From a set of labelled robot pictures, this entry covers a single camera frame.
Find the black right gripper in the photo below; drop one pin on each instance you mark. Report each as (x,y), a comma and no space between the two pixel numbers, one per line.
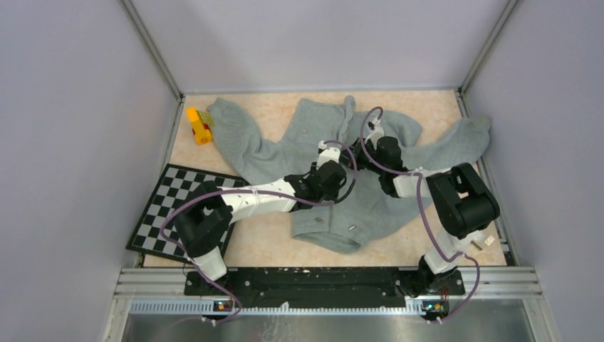
(358,149)

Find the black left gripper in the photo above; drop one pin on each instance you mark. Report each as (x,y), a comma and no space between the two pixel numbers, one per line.
(332,194)

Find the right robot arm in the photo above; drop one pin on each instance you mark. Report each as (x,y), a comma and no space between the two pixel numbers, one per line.
(464,204)

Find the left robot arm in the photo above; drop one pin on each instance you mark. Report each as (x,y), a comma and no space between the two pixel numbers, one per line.
(203,219)

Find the white small card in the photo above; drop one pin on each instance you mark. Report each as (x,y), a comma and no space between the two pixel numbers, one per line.
(482,241)

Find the black white checkerboard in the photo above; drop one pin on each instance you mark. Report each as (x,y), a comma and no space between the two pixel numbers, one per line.
(174,185)

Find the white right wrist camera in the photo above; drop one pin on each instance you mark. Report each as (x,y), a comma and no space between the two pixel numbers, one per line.
(376,132)

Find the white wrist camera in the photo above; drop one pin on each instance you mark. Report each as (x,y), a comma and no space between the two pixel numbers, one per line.
(329,151)
(376,132)

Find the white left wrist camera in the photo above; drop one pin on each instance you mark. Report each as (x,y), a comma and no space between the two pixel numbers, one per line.
(329,151)

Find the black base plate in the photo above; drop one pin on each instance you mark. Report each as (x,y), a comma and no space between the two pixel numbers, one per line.
(327,287)

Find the yellow toy block frame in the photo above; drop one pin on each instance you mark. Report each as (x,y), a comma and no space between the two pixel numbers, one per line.
(201,123)

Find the aluminium front rail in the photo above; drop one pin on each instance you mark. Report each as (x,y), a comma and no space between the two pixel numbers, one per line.
(161,291)

